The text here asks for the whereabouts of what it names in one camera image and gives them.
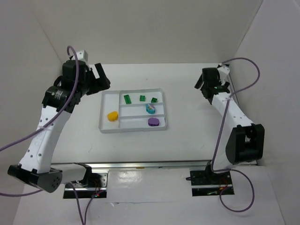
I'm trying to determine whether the green lego block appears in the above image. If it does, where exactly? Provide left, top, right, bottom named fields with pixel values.
left=124, top=95, right=132, bottom=105
left=139, top=95, right=146, bottom=102
left=151, top=97, right=158, bottom=103

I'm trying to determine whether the orange yellow toy block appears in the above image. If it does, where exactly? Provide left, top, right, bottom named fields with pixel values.
left=107, top=111, right=119, bottom=122

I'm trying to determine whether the blue toy block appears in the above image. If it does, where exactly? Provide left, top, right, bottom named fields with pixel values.
left=145, top=104, right=156, bottom=114

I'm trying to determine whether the purple toy block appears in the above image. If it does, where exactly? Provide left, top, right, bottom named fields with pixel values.
left=148, top=118, right=160, bottom=127

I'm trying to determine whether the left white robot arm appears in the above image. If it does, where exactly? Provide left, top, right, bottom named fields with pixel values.
left=7, top=60, right=111, bottom=193

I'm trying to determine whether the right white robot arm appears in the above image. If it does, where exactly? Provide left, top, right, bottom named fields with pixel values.
left=195, top=66, right=265, bottom=180

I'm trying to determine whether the white divided tray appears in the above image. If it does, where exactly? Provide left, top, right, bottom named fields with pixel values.
left=99, top=88, right=167, bottom=134

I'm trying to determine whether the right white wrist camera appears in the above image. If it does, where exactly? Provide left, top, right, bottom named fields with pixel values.
left=217, top=63, right=230, bottom=82

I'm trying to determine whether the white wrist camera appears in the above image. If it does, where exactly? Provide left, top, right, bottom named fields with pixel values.
left=217, top=63, right=230, bottom=82
left=69, top=50, right=88, bottom=65

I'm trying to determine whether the aluminium rail right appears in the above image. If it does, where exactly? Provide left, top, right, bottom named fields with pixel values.
left=227, top=70, right=258, bottom=166

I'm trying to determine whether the aluminium rail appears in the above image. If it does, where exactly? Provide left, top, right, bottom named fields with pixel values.
left=227, top=70, right=258, bottom=166
left=83, top=160, right=209, bottom=169

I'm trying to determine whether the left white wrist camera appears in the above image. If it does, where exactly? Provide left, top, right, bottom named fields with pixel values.
left=69, top=50, right=88, bottom=65

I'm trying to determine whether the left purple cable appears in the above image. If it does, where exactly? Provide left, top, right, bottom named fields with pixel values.
left=0, top=45, right=104, bottom=225

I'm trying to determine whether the purple cable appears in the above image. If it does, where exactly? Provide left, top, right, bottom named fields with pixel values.
left=210, top=57, right=261, bottom=213
left=0, top=45, right=104, bottom=225

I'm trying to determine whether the aluminium rail front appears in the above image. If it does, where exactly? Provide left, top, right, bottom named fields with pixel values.
left=83, top=160, right=209, bottom=169

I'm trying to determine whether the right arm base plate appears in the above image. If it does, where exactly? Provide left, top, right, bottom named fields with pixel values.
left=186, top=169, right=234, bottom=196

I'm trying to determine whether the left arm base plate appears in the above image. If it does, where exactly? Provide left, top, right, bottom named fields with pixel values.
left=71, top=170, right=108, bottom=199

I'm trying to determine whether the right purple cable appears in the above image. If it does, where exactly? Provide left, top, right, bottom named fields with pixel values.
left=210, top=57, right=261, bottom=213

